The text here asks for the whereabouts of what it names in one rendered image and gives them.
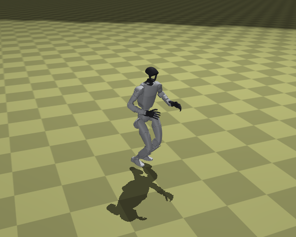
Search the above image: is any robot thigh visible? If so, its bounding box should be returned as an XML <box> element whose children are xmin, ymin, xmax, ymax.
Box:
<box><xmin>134</xmin><ymin>117</ymin><xmax>153</xmax><ymax>153</ymax></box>
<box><xmin>149</xmin><ymin>115</ymin><xmax>162</xmax><ymax>146</ymax></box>

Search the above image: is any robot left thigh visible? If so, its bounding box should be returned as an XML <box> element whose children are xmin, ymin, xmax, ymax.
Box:
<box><xmin>149</xmin><ymin>115</ymin><xmax>162</xmax><ymax>146</ymax></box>

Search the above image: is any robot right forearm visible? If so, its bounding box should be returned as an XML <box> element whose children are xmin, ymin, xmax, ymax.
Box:
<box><xmin>127</xmin><ymin>103</ymin><xmax>146</xmax><ymax>115</ymax></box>

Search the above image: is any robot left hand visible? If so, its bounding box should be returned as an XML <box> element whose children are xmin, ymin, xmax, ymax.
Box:
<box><xmin>168</xmin><ymin>101</ymin><xmax>182</xmax><ymax>111</ymax></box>

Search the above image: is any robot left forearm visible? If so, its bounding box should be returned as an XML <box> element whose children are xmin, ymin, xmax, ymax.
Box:
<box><xmin>162</xmin><ymin>92</ymin><xmax>171</xmax><ymax>106</ymax></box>

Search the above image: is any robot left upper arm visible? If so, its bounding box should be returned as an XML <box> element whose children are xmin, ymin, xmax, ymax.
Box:
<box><xmin>155</xmin><ymin>81</ymin><xmax>164</xmax><ymax>98</ymax></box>

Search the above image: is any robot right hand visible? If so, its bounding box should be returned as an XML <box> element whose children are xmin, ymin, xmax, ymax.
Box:
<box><xmin>144</xmin><ymin>109</ymin><xmax>160</xmax><ymax>119</ymax></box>

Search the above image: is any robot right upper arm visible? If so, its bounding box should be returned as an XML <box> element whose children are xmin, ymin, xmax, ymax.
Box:
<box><xmin>127</xmin><ymin>85</ymin><xmax>144</xmax><ymax>105</ymax></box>

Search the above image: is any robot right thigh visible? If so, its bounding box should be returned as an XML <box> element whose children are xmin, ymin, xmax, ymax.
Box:
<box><xmin>134</xmin><ymin>117</ymin><xmax>153</xmax><ymax>153</ymax></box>

